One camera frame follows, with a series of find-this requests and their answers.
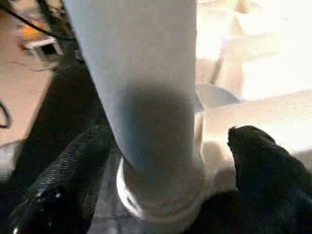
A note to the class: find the white floor box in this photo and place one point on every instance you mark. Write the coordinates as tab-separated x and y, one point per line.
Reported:
46	47

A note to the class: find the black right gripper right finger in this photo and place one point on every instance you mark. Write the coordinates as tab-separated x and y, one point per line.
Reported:
268	182

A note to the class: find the white plastic table leg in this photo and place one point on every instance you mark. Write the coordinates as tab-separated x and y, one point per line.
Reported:
146	73

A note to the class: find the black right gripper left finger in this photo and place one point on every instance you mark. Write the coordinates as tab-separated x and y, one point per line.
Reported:
61	185

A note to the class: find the white plastic table top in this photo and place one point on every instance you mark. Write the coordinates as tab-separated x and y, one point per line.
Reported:
256	73

